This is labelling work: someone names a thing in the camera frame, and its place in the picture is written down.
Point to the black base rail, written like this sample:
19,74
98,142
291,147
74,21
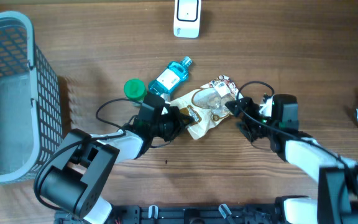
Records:
245,214

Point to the white barcode scanner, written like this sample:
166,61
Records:
187,17

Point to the beige plastic food pouch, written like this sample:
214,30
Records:
206,105

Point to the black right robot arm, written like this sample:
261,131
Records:
336,176

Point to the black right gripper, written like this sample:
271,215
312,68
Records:
245,102

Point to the green lid jar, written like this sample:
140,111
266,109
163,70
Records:
134,89

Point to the grey plastic shopping basket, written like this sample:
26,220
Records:
30,111

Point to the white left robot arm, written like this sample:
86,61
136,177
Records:
74,177

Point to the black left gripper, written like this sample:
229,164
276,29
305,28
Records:
179,122

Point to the blue mouthwash bottle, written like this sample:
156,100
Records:
174,74

